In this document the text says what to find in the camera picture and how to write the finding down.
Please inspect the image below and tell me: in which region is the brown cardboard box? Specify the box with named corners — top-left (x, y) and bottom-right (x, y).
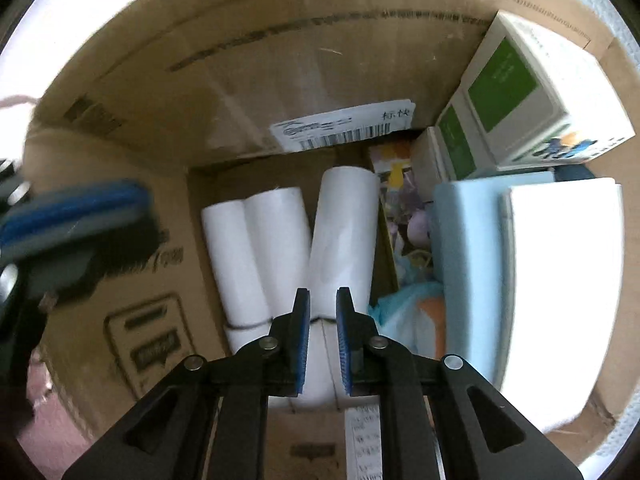
top-left (22, 0), bottom-right (640, 480)

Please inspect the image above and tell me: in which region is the white shipping label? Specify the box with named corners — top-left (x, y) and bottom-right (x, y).
top-left (269, 100), bottom-right (416, 153)

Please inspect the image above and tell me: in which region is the white flat box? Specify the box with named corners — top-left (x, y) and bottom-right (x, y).
top-left (500, 178), bottom-right (625, 432)

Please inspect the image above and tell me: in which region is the white paper tube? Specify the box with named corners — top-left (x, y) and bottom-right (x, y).
top-left (304, 164), bottom-right (381, 401)
top-left (244, 188), bottom-right (311, 318)

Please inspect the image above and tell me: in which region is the white tube in box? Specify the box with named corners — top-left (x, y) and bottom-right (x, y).
top-left (201, 200), bottom-right (272, 353)

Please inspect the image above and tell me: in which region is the light blue foam block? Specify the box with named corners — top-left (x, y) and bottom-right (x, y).
top-left (432, 170), bottom-right (554, 386)

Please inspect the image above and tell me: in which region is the colourful printed card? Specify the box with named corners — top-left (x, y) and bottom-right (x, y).
top-left (369, 141), bottom-right (411, 212)

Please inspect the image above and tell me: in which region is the white green product box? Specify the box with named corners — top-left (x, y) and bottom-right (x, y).
top-left (461, 11), bottom-right (634, 169)

